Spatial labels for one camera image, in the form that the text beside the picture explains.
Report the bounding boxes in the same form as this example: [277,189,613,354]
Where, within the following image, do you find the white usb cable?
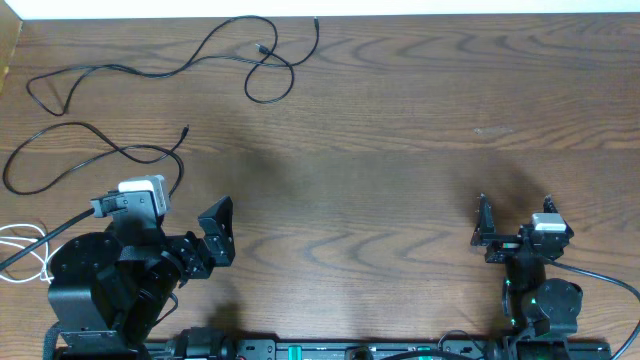
[0,223,64,285]

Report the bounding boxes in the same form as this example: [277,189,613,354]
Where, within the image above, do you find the thin black usb cable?
[25,14,321,117]

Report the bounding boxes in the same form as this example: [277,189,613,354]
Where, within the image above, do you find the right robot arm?
[470,194,583,359]

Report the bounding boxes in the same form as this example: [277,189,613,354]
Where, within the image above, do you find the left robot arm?
[43,191,235,359]

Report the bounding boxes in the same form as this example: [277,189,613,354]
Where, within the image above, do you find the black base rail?
[145,328,612,360]

